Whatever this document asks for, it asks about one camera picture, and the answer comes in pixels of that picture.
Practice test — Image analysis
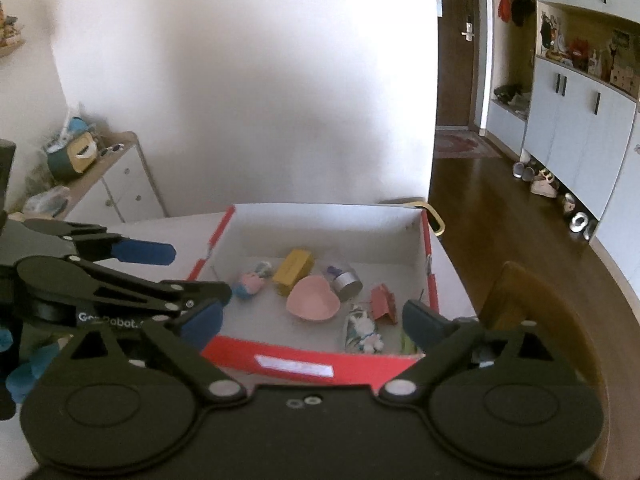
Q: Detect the white sideboard with wooden top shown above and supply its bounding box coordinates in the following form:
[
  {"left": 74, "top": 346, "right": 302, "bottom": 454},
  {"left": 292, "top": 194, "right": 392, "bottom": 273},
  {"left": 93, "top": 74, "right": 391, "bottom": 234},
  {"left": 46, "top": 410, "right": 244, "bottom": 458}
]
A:
[{"left": 65, "top": 131, "right": 168, "bottom": 223}]

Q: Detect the brown wooden door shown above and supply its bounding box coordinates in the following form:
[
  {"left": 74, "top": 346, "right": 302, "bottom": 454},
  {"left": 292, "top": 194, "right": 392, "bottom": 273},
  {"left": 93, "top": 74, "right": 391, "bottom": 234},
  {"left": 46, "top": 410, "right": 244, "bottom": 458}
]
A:
[{"left": 436, "top": 0, "right": 488, "bottom": 131}]

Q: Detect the clear plastic bag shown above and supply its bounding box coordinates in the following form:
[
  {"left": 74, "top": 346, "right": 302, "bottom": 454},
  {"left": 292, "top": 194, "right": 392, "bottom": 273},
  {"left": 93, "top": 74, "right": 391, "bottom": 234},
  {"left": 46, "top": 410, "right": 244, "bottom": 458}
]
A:
[{"left": 24, "top": 185, "right": 71, "bottom": 217}]

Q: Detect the white blue patterned trinket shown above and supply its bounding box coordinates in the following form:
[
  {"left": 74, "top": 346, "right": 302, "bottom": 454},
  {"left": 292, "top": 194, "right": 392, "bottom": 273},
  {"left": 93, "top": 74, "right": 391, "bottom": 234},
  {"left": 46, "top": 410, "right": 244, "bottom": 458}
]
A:
[{"left": 344, "top": 305, "right": 386, "bottom": 353}]

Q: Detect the yellow card box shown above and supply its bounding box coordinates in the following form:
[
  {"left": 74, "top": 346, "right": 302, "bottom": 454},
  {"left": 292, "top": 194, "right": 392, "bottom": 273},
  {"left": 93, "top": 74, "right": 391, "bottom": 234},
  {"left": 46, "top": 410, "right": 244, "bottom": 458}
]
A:
[{"left": 272, "top": 248, "right": 315, "bottom": 297}]

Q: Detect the teal tissue box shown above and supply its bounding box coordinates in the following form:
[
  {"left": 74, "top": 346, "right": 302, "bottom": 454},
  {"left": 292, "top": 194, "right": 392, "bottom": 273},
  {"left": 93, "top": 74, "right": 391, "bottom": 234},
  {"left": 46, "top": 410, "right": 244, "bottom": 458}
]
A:
[{"left": 46, "top": 117, "right": 98, "bottom": 181}]

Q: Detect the small pink paper box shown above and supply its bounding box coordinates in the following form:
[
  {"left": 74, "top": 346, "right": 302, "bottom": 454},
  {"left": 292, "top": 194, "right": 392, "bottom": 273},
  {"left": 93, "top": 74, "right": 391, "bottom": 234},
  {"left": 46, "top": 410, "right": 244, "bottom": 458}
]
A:
[{"left": 370, "top": 283, "right": 401, "bottom": 325}]

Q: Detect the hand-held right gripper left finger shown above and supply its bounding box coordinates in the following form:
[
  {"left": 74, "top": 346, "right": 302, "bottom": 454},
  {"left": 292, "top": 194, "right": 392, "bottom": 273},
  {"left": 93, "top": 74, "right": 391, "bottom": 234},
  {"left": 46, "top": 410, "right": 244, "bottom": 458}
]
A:
[{"left": 70, "top": 300, "right": 248, "bottom": 403}]

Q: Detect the red cardboard box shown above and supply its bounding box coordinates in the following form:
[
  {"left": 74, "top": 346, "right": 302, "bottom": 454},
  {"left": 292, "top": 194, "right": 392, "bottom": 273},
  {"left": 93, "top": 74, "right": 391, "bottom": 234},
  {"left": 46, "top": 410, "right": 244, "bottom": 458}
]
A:
[{"left": 186, "top": 202, "right": 441, "bottom": 393}]

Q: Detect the white cabinet with black handles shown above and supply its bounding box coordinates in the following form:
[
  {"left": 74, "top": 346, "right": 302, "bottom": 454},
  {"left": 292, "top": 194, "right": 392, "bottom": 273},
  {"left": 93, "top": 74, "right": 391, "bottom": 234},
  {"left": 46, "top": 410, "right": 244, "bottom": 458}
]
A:
[{"left": 487, "top": 0, "right": 640, "bottom": 261}]

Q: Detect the clear jar with silver lid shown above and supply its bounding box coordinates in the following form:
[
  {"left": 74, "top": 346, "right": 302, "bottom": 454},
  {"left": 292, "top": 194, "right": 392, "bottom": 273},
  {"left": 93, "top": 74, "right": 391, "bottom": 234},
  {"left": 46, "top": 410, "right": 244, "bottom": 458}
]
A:
[{"left": 325, "top": 265, "right": 363, "bottom": 295}]

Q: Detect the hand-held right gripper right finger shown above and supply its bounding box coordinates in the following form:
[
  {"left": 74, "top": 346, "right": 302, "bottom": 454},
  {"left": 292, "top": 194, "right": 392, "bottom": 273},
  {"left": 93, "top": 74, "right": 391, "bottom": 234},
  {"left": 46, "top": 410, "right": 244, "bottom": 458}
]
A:
[{"left": 380, "top": 299, "right": 553, "bottom": 403}]

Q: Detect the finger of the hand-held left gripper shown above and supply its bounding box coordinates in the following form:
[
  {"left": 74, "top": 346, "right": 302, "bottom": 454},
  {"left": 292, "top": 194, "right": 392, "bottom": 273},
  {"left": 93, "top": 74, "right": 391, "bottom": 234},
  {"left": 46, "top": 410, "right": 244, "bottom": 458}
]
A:
[
  {"left": 15, "top": 255, "right": 233, "bottom": 322},
  {"left": 22, "top": 219, "right": 177, "bottom": 267}
]

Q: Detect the pink heart-shaped dish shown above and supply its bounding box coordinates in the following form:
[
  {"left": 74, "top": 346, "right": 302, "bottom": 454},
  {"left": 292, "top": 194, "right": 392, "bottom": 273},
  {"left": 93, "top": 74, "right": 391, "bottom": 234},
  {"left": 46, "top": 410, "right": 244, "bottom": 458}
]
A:
[{"left": 286, "top": 275, "right": 342, "bottom": 322}]

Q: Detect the patterned door rug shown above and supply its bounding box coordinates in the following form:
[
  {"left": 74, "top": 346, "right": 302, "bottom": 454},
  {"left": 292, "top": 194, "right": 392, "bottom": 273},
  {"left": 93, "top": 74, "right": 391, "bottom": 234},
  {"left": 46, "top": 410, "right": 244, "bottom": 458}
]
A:
[{"left": 432, "top": 130, "right": 501, "bottom": 160}]

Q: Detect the black hanging bag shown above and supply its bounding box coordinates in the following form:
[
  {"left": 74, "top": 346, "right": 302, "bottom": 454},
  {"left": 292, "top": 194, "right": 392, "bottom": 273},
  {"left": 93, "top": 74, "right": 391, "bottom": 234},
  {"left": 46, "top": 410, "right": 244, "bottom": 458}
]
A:
[{"left": 511, "top": 0, "right": 536, "bottom": 28}]

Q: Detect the pink pig toy figure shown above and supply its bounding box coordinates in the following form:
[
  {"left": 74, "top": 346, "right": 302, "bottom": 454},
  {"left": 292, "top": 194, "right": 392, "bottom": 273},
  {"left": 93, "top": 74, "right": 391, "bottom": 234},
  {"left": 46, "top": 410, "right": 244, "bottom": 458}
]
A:
[{"left": 234, "top": 261, "right": 273, "bottom": 300}]

